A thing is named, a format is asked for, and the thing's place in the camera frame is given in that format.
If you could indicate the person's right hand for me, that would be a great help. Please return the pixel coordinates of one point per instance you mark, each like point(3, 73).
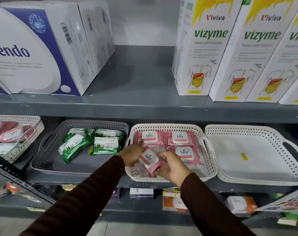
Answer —
point(174, 169)

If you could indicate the person's left hand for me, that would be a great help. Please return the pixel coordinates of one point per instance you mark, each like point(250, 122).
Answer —
point(129, 153)

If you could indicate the person's left thumb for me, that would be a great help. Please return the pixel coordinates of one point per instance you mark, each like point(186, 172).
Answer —
point(139, 145)

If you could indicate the person's right thumb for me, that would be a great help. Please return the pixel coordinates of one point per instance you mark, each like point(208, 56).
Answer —
point(165, 156)

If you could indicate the pink wet wipes packet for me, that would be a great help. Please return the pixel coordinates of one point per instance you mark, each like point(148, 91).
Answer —
point(185, 154)
point(151, 138)
point(150, 158)
point(180, 138)
point(8, 132)

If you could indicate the person's right forearm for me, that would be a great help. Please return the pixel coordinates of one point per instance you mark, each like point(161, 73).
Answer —
point(208, 208)

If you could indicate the person's left forearm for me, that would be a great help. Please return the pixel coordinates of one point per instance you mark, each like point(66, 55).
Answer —
point(85, 196)

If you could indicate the green wet wipes packet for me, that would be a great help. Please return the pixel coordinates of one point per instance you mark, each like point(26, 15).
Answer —
point(81, 131)
point(72, 147)
point(107, 132)
point(106, 145)

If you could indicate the yellow shelf price tag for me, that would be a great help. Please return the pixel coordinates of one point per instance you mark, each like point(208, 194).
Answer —
point(171, 192)
point(68, 187)

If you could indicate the grey metal shelf unit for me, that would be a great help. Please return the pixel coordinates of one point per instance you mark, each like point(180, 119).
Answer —
point(139, 105)

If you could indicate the white perforated plastic basket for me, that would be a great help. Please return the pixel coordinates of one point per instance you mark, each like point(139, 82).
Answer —
point(208, 154)
point(257, 157)
point(28, 142)

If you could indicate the white and blue small box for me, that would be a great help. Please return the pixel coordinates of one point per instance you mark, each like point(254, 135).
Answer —
point(141, 193)

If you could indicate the orange and white box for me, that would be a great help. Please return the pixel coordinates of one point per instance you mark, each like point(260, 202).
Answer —
point(241, 205)
point(172, 205)

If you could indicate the purple small box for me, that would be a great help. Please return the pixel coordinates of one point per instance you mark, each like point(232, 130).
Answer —
point(116, 193)

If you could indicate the yellow sticker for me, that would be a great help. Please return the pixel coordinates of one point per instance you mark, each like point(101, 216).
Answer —
point(244, 156)

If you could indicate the grey perforated plastic basket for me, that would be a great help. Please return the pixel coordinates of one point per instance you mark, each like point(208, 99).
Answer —
point(53, 164)

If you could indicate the white and yellow medicine box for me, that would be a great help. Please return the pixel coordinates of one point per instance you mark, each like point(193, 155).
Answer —
point(249, 58)
point(281, 71)
point(177, 46)
point(203, 51)
point(295, 93)

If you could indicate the grey perforated metal rack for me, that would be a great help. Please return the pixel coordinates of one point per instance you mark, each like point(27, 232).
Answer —
point(18, 184)

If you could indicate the printed paper flyer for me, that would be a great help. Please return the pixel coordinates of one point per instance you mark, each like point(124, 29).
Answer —
point(286, 200)

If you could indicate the green and white wipes packet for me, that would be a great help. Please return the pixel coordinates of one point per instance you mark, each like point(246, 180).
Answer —
point(2, 147)

